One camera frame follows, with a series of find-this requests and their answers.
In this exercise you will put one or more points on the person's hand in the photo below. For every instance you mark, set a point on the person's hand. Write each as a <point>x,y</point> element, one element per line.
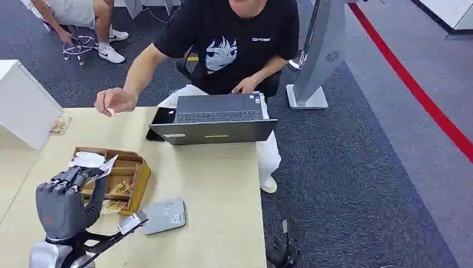
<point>114,100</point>
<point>245,85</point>

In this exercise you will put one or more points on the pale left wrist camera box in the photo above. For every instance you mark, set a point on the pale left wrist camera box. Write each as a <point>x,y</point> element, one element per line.
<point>132,222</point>

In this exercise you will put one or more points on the grey display on stand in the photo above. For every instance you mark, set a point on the grey display on stand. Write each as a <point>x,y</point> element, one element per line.
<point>319,55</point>

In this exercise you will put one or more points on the person on a chair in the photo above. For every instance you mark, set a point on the person on a chair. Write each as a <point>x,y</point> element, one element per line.
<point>74,13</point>

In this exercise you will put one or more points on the white furniture with dark edge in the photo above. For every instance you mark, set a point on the white furniture with dark edge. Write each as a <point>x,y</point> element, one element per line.
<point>447,13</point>

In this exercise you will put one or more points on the black office chair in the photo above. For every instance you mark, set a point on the black office chair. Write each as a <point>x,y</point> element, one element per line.
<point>186,66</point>

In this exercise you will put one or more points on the person's left hand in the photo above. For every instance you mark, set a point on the person's left hand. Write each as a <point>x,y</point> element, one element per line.
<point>245,85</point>

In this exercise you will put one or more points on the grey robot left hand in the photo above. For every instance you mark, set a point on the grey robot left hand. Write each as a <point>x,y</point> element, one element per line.
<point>61,207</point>

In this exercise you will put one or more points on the dark grey laptop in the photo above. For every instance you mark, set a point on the dark grey laptop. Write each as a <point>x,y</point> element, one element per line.
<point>216,125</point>

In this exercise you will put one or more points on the wooden card box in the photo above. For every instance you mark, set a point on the wooden card box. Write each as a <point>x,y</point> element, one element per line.
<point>138,181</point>

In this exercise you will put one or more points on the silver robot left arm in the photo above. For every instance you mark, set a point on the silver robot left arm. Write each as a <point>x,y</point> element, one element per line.
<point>48,257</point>

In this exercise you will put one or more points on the golden printed card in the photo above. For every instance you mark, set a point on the golden printed card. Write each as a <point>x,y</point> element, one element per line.
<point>112,207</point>
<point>122,188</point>
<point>60,126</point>

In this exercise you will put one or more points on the black flat pad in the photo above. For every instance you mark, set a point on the black flat pad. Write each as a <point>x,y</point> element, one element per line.
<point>162,116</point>

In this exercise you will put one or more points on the chrome swivel chair base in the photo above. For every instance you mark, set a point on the chrome swivel chair base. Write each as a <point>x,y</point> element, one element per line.
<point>79,47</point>

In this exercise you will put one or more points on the white cabinet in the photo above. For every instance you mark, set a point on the white cabinet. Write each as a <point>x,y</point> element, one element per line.
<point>26,103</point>

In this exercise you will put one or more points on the person seated at desk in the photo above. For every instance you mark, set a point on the person seated at desk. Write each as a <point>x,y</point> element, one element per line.
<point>229,48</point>

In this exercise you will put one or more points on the white card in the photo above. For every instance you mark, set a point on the white card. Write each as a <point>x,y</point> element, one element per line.
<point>88,159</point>

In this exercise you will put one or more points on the card with printed face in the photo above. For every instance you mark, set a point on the card with printed face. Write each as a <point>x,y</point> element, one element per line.
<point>107,168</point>

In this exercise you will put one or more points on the person's right hand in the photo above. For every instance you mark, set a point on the person's right hand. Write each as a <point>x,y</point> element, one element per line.
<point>114,100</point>

